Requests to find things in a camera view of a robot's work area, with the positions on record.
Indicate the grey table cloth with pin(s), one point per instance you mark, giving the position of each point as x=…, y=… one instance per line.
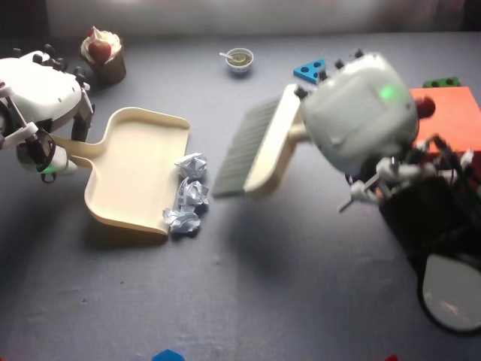
x=263, y=293

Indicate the crumpled white paper ball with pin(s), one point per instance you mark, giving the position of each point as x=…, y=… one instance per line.
x=191, y=165
x=193, y=192
x=182, y=221

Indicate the blue triangle block with holes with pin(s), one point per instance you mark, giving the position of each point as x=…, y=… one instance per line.
x=306, y=70

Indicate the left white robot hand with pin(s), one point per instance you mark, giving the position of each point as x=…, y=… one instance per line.
x=41, y=94

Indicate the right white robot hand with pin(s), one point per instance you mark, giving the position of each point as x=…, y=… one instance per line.
x=357, y=109

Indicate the red triangle block with holes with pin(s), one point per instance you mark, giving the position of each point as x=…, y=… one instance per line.
x=391, y=358

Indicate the blue flat block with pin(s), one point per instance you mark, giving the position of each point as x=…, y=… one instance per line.
x=167, y=355

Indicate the green block with holes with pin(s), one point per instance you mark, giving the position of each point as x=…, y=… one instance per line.
x=441, y=82

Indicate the small white spoon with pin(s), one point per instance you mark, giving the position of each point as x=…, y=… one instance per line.
x=227, y=56

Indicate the small toy soup cup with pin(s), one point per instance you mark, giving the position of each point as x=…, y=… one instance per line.
x=240, y=65

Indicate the orange foam block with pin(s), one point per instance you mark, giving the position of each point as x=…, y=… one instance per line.
x=454, y=113

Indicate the toy cupcake with strawberry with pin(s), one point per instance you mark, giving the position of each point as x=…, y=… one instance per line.
x=103, y=56

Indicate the cream plastic dustpan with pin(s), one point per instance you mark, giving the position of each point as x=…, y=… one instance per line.
x=135, y=169

